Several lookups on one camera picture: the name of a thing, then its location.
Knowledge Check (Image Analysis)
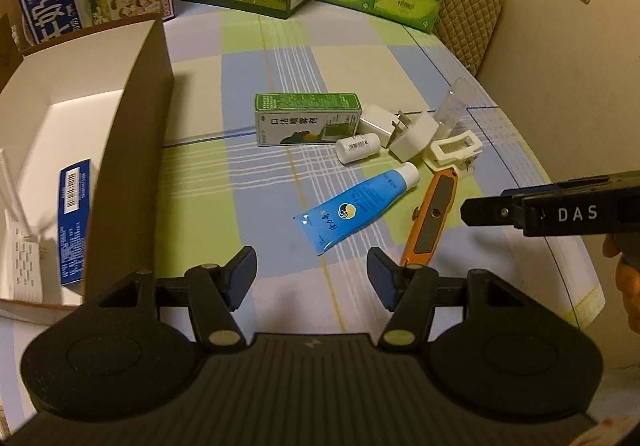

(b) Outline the beige quilted cushion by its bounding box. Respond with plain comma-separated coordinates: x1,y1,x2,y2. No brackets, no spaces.
432,0,512,78

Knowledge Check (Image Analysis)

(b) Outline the white flat-prong charger plug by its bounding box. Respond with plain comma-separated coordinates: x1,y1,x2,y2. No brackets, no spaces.
360,104,414,148

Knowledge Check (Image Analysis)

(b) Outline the white router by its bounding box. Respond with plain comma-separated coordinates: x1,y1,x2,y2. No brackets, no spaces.
0,149,64,303

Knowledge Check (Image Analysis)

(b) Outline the person's right hand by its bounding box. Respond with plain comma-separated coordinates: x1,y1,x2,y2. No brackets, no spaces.
602,232,640,328

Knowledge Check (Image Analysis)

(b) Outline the small green spray box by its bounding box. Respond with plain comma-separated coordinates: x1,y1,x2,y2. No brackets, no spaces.
254,92,364,147

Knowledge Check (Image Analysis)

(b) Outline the blue ointment tube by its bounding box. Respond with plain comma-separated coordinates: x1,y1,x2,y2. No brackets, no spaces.
293,161,420,257

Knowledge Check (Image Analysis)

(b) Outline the white pill bottle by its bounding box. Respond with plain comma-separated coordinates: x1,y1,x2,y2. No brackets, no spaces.
335,131,381,165

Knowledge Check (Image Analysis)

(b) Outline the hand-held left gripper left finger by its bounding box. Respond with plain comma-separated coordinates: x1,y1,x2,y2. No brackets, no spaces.
85,246,259,356

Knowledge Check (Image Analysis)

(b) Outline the white hair claw clip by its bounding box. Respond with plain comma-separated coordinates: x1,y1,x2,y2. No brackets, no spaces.
422,132,484,175

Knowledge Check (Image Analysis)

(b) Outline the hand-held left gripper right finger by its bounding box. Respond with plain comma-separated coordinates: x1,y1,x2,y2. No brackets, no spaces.
366,247,547,353

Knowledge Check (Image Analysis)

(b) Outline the cardboard box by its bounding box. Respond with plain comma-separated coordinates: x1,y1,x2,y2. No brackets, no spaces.
0,14,176,313

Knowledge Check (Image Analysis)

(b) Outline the white round-prong charger plug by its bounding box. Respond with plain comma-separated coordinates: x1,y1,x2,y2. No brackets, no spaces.
389,112,439,163

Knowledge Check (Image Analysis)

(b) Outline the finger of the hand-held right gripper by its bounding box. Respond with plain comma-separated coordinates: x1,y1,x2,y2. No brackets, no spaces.
460,195,526,230
500,180,557,200

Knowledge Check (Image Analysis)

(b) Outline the plaid bed sheet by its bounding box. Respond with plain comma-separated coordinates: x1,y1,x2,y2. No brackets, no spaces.
0,1,608,344

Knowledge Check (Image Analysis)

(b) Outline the blue medicine box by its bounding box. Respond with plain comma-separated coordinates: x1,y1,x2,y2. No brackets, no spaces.
57,157,101,295

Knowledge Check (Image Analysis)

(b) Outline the orange utility knife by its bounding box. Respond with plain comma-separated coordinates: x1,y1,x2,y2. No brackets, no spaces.
399,169,460,270

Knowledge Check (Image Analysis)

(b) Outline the clear plastic ruler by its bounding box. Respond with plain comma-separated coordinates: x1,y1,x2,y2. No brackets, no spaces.
433,78,479,137

